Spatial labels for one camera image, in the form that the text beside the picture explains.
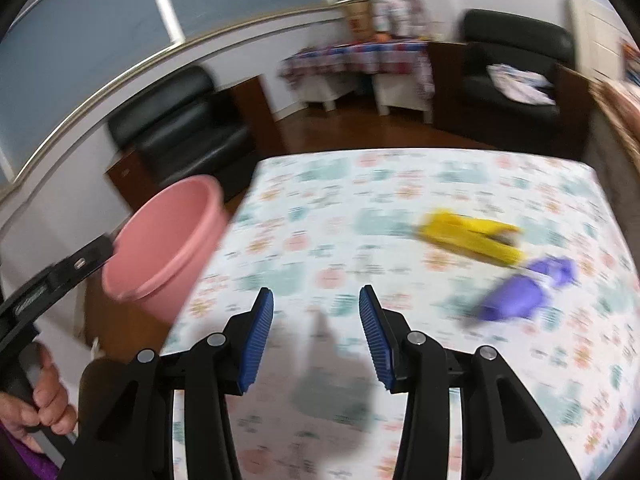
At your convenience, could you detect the person's left forearm purple sleeve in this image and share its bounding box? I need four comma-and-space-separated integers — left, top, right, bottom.
0, 425, 61, 480

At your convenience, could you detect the white door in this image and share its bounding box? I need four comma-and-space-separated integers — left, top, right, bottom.
567, 0, 626, 83

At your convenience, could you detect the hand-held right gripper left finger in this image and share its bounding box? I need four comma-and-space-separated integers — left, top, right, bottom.
60, 287, 275, 480

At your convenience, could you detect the person's left hand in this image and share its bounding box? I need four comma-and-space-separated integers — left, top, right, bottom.
0, 345, 78, 441

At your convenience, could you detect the pink plastic bucket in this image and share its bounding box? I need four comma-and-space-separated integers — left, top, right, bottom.
101, 175, 231, 323

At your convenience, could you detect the large grey window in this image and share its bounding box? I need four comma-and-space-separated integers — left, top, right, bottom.
0, 0, 371, 186

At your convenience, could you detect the pale printed cloth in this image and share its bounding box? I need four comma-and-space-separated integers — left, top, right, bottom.
486, 63, 558, 107

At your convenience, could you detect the brown paper bag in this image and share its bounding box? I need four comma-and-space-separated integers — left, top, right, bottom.
345, 2, 376, 41

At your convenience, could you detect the floral tablecloth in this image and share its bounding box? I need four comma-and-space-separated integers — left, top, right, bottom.
162, 149, 633, 480

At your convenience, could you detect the checked tablecloth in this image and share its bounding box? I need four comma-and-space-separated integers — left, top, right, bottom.
280, 39, 435, 98

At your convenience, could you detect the black leather armchair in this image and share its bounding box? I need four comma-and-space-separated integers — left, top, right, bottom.
105, 66, 281, 196
430, 8, 591, 161

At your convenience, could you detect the brown patterned cloth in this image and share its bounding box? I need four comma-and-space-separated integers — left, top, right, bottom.
592, 80, 640, 156

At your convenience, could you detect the white stool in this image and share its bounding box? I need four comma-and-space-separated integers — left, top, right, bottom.
300, 77, 363, 111
374, 72, 433, 123

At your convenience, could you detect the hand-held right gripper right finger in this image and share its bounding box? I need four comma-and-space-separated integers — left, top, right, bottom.
359, 285, 581, 480

